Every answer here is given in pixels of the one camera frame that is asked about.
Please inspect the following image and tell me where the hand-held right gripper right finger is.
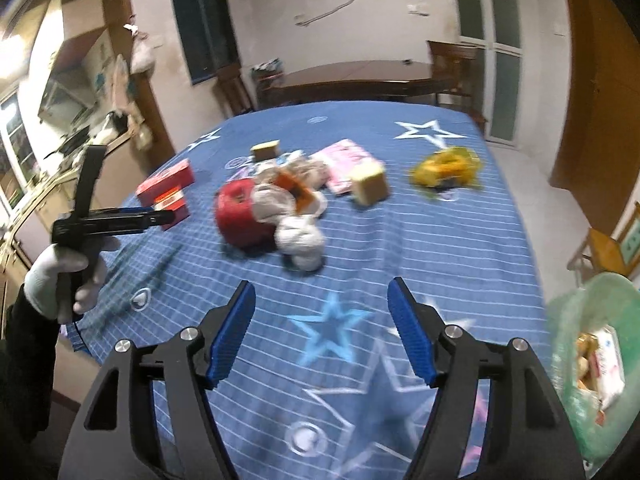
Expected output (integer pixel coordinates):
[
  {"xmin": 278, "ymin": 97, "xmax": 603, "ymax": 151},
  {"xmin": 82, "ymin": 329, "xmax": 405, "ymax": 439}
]
[{"xmin": 387, "ymin": 276, "xmax": 586, "ymax": 480}]

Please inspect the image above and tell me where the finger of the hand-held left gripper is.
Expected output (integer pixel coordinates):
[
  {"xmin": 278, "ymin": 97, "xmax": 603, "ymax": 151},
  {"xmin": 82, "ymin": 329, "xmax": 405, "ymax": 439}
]
[
  {"xmin": 106, "ymin": 206, "xmax": 177, "ymax": 217},
  {"xmin": 102, "ymin": 216, "xmax": 177, "ymax": 235}
]

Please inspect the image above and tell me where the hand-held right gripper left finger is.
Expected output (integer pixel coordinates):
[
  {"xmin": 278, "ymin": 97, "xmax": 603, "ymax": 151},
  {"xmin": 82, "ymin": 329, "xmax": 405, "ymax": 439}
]
[{"xmin": 59, "ymin": 280, "xmax": 258, "ymax": 480}]

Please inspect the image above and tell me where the orange and white wrapper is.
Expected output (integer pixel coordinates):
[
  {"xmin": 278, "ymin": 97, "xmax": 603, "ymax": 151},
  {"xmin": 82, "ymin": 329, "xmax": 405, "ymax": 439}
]
[{"xmin": 274, "ymin": 167, "xmax": 328, "ymax": 218}]

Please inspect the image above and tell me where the green plastic bin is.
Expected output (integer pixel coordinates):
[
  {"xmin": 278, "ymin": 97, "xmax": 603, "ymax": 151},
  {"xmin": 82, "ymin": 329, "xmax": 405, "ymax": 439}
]
[{"xmin": 545, "ymin": 271, "xmax": 640, "ymax": 466}]

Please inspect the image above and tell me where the pink packet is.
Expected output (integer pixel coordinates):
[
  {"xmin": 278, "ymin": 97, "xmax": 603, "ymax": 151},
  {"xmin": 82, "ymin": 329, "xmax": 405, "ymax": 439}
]
[{"xmin": 320, "ymin": 138, "xmax": 383, "ymax": 196}]

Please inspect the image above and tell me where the silver snack wrapper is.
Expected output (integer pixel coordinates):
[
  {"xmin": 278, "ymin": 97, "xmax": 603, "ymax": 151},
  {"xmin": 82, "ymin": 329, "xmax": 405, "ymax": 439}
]
[{"xmin": 582, "ymin": 324, "xmax": 627, "ymax": 413}]

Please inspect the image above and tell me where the person's left forearm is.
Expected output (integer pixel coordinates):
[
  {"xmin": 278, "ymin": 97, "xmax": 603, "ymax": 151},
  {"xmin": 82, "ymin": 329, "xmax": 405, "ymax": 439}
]
[{"xmin": 0, "ymin": 285, "xmax": 63, "ymax": 443}]

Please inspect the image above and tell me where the person's left hand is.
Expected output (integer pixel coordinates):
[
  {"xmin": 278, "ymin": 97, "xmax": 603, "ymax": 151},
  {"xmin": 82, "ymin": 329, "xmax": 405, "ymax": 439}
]
[{"xmin": 24, "ymin": 234, "xmax": 122, "ymax": 325}]

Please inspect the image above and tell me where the red cigarette box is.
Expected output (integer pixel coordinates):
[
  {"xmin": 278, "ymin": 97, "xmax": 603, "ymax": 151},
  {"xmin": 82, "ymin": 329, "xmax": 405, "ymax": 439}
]
[{"xmin": 150, "ymin": 187, "xmax": 191, "ymax": 231}]

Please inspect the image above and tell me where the red carton box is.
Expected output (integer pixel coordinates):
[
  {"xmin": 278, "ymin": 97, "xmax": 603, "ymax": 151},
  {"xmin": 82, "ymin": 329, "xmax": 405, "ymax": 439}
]
[{"xmin": 136, "ymin": 159, "xmax": 196, "ymax": 201}]

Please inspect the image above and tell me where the beige kitchen cabinet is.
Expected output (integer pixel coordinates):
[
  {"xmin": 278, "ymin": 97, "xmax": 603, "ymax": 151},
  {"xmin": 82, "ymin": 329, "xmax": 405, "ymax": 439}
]
[{"xmin": 0, "ymin": 140, "xmax": 146, "ymax": 286}]

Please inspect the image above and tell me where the black wok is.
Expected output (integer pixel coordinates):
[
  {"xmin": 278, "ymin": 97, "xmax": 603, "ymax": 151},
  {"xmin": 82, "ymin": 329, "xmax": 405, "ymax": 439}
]
[{"xmin": 57, "ymin": 127, "xmax": 93, "ymax": 153}]

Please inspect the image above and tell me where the blue star-print tablecloth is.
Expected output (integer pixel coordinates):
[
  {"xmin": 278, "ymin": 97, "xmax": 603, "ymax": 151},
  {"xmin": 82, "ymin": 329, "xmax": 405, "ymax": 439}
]
[{"xmin": 65, "ymin": 100, "xmax": 561, "ymax": 480}]

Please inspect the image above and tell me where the red apple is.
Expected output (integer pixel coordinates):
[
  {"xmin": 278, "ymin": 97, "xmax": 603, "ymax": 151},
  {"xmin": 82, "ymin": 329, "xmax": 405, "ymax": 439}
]
[{"xmin": 214, "ymin": 178, "xmax": 281, "ymax": 251}]

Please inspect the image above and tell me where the range hood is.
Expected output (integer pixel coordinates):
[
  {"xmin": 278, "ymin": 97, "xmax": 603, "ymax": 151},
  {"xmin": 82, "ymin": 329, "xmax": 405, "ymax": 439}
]
[{"xmin": 37, "ymin": 67, "xmax": 96, "ymax": 123}]

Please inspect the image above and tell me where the small tan box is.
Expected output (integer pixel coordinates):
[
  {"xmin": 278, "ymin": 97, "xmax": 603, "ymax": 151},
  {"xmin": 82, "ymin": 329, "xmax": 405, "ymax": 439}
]
[{"xmin": 250, "ymin": 140, "xmax": 282, "ymax": 162}]

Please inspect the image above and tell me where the tan cube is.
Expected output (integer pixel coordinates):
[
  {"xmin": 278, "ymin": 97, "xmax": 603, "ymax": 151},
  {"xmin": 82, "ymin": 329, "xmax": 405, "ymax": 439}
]
[{"xmin": 348, "ymin": 161, "xmax": 391, "ymax": 208}]

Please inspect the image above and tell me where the white hanging plastic bag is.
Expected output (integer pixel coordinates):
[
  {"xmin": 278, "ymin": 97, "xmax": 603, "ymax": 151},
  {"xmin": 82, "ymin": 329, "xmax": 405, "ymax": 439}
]
[{"xmin": 129, "ymin": 32, "xmax": 157, "ymax": 75}]

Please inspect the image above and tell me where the dark wooden chair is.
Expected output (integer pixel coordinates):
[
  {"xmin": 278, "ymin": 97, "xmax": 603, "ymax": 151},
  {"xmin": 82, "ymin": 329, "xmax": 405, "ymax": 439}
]
[
  {"xmin": 214, "ymin": 62, "xmax": 253, "ymax": 117},
  {"xmin": 426, "ymin": 40, "xmax": 488, "ymax": 133}
]

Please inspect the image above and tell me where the yellow plastic wrapper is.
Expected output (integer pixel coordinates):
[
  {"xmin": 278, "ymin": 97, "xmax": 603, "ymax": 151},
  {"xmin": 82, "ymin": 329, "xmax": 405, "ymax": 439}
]
[{"xmin": 410, "ymin": 146, "xmax": 485, "ymax": 192}]

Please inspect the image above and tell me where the dark window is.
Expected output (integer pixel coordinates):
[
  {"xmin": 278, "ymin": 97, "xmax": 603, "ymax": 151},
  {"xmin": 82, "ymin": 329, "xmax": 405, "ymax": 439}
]
[{"xmin": 167, "ymin": 0, "xmax": 241, "ymax": 86}]

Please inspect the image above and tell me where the wooden upper cabinet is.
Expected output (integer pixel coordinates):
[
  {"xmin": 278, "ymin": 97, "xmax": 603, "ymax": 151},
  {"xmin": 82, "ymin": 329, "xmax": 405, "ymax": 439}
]
[{"xmin": 0, "ymin": 0, "xmax": 131, "ymax": 91}]

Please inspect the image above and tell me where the small light wooden chair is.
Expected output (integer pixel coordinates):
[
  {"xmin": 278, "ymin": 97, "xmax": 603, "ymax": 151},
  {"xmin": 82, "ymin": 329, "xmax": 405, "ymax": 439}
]
[{"xmin": 567, "ymin": 202, "xmax": 640, "ymax": 286}]

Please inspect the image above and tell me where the round dark wooden table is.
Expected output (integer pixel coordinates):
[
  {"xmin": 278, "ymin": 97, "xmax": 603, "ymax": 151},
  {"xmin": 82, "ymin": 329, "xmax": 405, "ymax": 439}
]
[{"xmin": 257, "ymin": 59, "xmax": 473, "ymax": 111}]

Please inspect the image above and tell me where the frosted glass double door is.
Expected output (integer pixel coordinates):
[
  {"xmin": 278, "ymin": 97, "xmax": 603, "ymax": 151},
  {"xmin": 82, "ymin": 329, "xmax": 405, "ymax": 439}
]
[{"xmin": 452, "ymin": 0, "xmax": 526, "ymax": 147}]

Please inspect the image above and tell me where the brown wooden door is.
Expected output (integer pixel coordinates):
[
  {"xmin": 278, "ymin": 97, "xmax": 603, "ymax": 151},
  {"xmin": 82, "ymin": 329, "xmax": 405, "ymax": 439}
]
[{"xmin": 547, "ymin": 0, "xmax": 640, "ymax": 201}]

